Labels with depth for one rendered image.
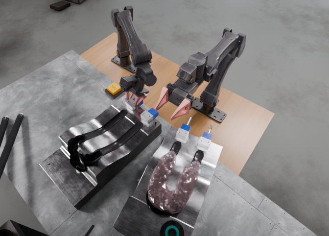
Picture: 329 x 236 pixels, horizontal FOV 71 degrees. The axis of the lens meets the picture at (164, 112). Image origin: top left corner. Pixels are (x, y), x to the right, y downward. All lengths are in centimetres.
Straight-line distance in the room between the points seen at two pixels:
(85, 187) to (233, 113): 81
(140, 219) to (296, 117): 195
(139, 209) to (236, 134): 61
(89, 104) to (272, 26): 279
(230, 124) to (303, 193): 109
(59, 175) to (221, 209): 69
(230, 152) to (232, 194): 20
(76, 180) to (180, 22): 269
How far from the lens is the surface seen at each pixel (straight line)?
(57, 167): 112
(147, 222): 91
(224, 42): 97
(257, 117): 132
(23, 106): 148
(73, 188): 105
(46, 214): 113
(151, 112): 111
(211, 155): 107
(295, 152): 230
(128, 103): 114
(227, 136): 120
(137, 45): 103
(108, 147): 104
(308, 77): 298
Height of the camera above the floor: 180
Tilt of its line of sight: 54 degrees down
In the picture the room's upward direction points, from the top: straight up
